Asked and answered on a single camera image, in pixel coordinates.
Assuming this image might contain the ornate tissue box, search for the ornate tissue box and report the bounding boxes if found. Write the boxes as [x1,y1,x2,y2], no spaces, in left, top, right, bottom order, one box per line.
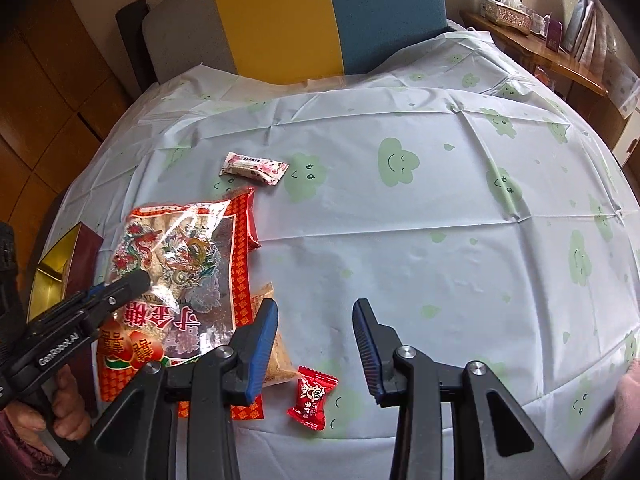
[487,0,533,36]

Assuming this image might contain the pink white candy packet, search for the pink white candy packet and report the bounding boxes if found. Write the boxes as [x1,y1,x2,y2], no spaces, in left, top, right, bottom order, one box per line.
[218,152,291,187]

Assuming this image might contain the large red dragon candy bag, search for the large red dragon candy bag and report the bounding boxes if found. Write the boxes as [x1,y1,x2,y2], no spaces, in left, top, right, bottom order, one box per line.
[95,187,266,423]

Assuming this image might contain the small red wrapped candy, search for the small red wrapped candy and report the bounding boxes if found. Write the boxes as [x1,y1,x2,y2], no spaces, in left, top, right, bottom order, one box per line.
[286,365,339,433]

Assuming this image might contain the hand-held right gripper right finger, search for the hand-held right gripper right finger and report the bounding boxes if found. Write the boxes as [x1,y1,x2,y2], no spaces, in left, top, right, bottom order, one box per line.
[351,298,572,480]

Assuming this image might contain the wooden side shelf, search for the wooden side shelf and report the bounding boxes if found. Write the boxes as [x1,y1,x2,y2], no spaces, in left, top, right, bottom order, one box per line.
[460,10,612,111]

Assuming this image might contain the grey yellow blue chair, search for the grey yellow blue chair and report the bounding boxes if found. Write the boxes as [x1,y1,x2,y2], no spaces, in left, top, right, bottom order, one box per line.
[116,0,448,93]

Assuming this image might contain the person's left hand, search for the person's left hand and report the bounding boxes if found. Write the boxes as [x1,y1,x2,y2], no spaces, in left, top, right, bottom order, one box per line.
[0,364,94,443]

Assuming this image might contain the small purple box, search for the small purple box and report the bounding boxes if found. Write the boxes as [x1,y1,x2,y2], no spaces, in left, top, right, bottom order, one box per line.
[545,15,565,52]

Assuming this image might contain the white cabinet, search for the white cabinet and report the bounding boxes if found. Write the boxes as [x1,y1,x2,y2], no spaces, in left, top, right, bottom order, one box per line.
[612,105,640,167]

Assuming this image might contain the white dotted bag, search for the white dotted bag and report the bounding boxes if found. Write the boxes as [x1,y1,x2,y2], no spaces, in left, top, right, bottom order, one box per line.
[600,52,640,112]

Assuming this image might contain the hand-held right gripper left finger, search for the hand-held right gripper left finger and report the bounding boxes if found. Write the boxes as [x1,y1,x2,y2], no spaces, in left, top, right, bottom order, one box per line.
[70,298,279,480]

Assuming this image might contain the maroon gold gift box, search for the maroon gold gift box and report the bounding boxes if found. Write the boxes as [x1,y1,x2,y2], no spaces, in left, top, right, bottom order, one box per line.
[27,224,106,322]

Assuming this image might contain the clear sesame cake packet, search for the clear sesame cake packet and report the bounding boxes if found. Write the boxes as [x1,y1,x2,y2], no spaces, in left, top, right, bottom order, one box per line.
[247,281,301,402]

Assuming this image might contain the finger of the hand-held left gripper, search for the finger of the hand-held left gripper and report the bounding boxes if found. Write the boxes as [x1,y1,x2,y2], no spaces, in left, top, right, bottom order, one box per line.
[60,282,112,312]
[97,270,153,314]

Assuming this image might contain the pink sweater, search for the pink sweater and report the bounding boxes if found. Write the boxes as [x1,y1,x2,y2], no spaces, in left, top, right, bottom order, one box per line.
[612,357,640,463]

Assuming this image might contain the person's left forearm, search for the person's left forearm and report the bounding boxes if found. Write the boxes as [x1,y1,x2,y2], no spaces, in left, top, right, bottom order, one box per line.
[0,425,66,480]

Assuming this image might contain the standing paper bags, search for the standing paper bags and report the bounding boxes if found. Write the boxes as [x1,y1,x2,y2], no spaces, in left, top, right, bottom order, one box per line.
[565,0,617,67]

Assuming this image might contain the white green cloud tablecloth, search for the white green cloud tablecloth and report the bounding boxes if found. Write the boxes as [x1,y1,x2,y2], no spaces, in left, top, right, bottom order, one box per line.
[37,20,640,480]

